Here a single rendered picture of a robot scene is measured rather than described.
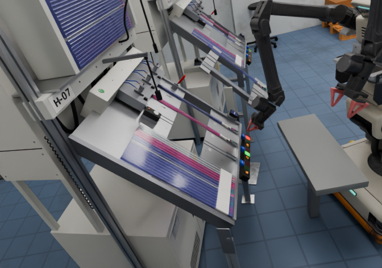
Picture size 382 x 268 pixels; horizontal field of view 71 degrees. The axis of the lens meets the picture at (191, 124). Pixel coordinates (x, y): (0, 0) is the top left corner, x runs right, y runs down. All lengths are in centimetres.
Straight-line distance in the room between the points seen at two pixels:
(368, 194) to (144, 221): 126
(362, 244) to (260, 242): 59
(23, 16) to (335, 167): 144
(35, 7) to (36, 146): 49
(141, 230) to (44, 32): 93
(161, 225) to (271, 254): 81
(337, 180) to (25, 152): 136
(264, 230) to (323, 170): 69
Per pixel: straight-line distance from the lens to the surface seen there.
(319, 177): 148
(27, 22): 102
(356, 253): 197
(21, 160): 128
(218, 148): 138
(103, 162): 105
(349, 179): 149
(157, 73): 144
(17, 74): 93
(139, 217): 144
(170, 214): 139
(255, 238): 197
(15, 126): 115
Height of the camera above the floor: 166
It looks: 33 degrees down
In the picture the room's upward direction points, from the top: 16 degrees counter-clockwise
